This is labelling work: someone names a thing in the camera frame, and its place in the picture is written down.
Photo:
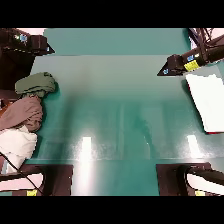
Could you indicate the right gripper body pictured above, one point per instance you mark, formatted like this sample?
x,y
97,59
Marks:
x,y
172,66

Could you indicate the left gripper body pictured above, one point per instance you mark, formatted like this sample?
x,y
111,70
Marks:
x,y
41,45

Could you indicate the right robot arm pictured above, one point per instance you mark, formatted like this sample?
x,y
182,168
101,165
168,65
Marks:
x,y
208,52

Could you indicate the green garment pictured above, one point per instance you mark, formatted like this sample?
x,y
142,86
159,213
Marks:
x,y
36,83

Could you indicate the brown garment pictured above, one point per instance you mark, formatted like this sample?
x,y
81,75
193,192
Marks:
x,y
23,113

